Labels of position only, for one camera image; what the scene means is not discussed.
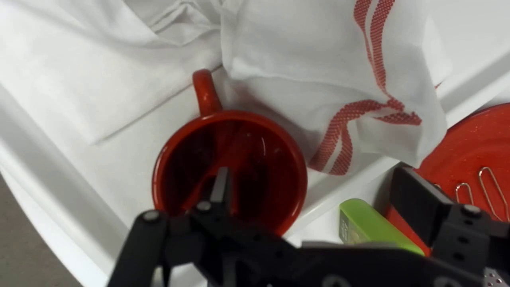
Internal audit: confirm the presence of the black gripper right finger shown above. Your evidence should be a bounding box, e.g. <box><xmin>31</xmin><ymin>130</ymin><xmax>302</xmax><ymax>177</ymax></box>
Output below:
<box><xmin>377</xmin><ymin>162</ymin><xmax>510</xmax><ymax>287</ymax></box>

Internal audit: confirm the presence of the red cup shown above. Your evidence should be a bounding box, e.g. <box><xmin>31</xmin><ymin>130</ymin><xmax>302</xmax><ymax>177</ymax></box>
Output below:
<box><xmin>149</xmin><ymin>68</ymin><xmax>308</xmax><ymax>237</ymax></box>

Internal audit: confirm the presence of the white red-striped towel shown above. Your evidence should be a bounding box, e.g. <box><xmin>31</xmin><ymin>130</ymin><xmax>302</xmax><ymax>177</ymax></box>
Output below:
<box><xmin>0</xmin><ymin>0</ymin><xmax>449</xmax><ymax>177</ymax></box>

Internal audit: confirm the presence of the silver wire paper clip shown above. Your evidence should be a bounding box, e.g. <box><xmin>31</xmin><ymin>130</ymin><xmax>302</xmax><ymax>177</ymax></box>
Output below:
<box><xmin>476</xmin><ymin>165</ymin><xmax>510</xmax><ymax>220</ymax></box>
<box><xmin>454</xmin><ymin>180</ymin><xmax>474</xmax><ymax>205</ymax></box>

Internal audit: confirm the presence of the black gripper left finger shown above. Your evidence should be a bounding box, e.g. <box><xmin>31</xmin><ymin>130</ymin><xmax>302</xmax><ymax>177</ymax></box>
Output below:
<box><xmin>104</xmin><ymin>165</ymin><xmax>299</xmax><ymax>287</ymax></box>

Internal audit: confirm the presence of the red plate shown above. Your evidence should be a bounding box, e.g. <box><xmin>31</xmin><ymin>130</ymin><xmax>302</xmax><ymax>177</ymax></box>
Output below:
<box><xmin>415</xmin><ymin>102</ymin><xmax>510</xmax><ymax>224</ymax></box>

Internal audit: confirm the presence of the white tray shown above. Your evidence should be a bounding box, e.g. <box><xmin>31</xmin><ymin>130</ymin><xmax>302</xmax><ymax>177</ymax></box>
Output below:
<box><xmin>0</xmin><ymin>49</ymin><xmax>510</xmax><ymax>287</ymax></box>

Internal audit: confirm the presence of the green plastic bottle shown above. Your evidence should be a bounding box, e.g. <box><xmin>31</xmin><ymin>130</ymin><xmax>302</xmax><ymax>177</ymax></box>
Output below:
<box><xmin>339</xmin><ymin>197</ymin><xmax>426</xmax><ymax>256</ymax></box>

